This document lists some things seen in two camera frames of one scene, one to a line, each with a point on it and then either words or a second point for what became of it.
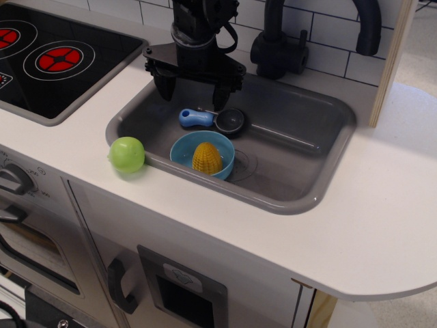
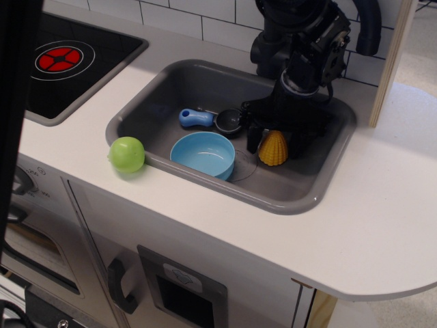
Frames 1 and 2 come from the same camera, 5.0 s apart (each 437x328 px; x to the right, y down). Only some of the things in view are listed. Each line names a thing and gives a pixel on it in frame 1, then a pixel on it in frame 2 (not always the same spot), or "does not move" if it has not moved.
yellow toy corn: x=207 y=158 to x=273 y=149
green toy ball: x=127 y=154 does not move
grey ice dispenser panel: x=184 y=294 does not move
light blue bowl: x=183 y=149 does not move
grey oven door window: x=32 y=249 does not move
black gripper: x=202 y=63 to x=283 y=110
